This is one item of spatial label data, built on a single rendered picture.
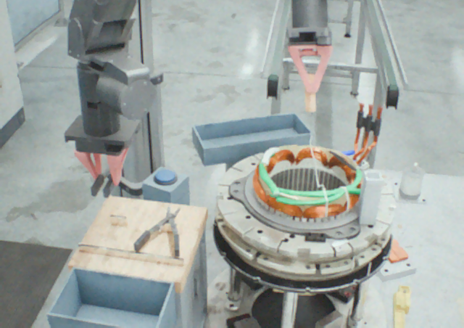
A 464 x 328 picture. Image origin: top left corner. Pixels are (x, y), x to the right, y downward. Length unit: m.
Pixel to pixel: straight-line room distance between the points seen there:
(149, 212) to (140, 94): 0.33
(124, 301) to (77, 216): 1.93
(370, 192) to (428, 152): 2.58
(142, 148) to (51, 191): 1.77
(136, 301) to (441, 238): 0.85
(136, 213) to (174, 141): 2.37
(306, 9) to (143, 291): 0.51
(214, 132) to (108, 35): 0.60
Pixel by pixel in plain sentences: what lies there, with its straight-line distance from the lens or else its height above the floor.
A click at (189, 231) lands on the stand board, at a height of 1.07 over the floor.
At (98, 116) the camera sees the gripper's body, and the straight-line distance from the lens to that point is 0.84.
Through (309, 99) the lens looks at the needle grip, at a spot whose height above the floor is 1.29.
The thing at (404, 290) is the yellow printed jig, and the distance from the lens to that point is 1.33.
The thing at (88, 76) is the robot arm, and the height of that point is 1.37.
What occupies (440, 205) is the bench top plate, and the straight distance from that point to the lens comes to 1.66.
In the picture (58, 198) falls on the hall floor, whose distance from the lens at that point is 3.03.
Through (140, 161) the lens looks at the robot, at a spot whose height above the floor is 0.98.
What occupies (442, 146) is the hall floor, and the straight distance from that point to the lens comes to 3.62.
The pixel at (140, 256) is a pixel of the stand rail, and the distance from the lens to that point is 0.95.
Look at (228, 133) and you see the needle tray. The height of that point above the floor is 1.03.
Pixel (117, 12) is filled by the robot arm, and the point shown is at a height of 1.46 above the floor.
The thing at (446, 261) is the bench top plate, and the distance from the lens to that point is 1.47.
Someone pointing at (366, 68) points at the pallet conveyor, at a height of 0.68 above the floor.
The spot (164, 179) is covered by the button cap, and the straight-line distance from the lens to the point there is 1.18.
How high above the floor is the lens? 1.69
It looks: 32 degrees down
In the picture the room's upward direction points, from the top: 1 degrees clockwise
